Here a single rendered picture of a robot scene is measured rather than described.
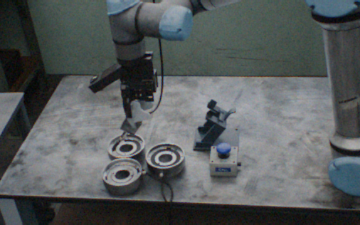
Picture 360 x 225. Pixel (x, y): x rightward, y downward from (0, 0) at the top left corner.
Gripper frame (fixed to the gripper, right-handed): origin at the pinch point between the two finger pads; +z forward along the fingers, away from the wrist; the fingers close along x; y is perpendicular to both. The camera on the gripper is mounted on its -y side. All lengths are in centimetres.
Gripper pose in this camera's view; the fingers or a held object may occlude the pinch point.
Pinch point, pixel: (132, 121)
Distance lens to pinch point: 132.9
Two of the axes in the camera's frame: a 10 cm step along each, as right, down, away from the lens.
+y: 9.9, 0.1, -1.4
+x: 1.2, -5.8, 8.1
